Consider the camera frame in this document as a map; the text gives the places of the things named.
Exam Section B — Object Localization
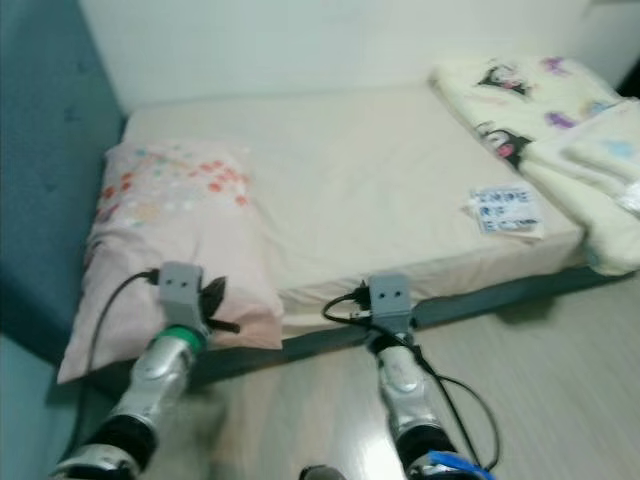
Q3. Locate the teal upholstered headboard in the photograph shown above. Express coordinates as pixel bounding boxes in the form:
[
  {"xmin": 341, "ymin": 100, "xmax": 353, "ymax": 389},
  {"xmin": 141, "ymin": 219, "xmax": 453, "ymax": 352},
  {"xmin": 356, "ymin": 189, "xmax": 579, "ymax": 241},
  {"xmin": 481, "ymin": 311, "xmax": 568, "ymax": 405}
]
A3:
[{"xmin": 0, "ymin": 0, "xmax": 128, "ymax": 369}]

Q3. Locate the folded white fleece blanket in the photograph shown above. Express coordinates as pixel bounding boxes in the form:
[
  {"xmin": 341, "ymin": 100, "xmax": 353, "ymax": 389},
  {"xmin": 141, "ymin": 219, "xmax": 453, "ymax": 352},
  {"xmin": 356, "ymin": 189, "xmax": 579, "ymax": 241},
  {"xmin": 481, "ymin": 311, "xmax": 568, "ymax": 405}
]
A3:
[{"xmin": 523, "ymin": 98, "xmax": 640, "ymax": 206}]

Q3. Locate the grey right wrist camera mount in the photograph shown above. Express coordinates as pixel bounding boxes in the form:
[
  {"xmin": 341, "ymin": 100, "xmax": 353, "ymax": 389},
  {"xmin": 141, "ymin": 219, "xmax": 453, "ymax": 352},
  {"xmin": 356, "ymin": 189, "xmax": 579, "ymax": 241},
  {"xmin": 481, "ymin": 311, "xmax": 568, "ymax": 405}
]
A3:
[{"xmin": 367, "ymin": 274, "xmax": 414, "ymax": 335}]

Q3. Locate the cream cartoon print blanket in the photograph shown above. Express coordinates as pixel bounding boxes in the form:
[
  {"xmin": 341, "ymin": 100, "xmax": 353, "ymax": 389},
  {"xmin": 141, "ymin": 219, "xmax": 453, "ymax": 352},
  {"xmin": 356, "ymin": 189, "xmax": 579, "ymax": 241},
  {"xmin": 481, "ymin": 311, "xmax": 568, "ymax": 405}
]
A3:
[{"xmin": 428, "ymin": 55, "xmax": 640, "ymax": 278}]

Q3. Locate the white book with blue letters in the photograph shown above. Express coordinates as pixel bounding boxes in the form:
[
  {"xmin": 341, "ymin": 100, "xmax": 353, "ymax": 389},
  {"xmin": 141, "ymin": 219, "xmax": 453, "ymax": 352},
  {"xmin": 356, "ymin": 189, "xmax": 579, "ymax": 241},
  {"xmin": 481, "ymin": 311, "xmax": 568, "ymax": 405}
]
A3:
[{"xmin": 470, "ymin": 184, "xmax": 546, "ymax": 241}]

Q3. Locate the pink patterned pillow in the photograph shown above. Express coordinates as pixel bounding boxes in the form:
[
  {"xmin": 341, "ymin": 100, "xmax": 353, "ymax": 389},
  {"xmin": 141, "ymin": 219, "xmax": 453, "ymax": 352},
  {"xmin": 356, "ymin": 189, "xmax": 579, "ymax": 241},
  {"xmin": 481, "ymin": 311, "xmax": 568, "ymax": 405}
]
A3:
[{"xmin": 56, "ymin": 140, "xmax": 287, "ymax": 387}]

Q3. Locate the robot right leg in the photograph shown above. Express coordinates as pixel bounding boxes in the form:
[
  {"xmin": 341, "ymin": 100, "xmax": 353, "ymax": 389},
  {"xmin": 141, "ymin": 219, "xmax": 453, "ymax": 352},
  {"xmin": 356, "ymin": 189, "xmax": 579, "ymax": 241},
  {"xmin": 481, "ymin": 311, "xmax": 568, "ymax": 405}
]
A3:
[{"xmin": 298, "ymin": 464, "xmax": 348, "ymax": 480}]

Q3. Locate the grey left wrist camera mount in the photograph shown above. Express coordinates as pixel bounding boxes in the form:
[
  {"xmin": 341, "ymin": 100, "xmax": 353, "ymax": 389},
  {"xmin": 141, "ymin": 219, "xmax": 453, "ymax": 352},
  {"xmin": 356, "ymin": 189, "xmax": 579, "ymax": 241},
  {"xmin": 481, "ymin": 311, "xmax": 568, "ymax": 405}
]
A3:
[{"xmin": 156, "ymin": 261, "xmax": 211, "ymax": 333}]

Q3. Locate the cream bed mattress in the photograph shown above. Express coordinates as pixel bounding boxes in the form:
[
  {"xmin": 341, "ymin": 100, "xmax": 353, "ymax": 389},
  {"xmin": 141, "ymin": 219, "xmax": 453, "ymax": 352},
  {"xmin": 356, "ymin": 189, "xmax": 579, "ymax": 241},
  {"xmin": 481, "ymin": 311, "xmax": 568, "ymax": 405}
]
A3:
[{"xmin": 120, "ymin": 80, "xmax": 589, "ymax": 323}]

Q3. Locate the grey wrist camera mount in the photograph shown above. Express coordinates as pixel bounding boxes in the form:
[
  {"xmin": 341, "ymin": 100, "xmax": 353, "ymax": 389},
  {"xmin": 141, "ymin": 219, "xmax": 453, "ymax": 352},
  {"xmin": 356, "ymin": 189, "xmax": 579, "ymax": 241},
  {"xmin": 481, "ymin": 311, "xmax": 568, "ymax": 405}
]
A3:
[
  {"xmin": 367, "ymin": 274, "xmax": 414, "ymax": 335},
  {"xmin": 156, "ymin": 261, "xmax": 211, "ymax": 333}
]

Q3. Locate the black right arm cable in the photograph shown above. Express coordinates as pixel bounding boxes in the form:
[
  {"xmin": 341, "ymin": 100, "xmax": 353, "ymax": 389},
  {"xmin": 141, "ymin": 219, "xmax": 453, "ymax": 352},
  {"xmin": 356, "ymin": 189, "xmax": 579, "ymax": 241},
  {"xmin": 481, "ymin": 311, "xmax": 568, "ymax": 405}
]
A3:
[{"xmin": 322, "ymin": 285, "xmax": 503, "ymax": 471}]

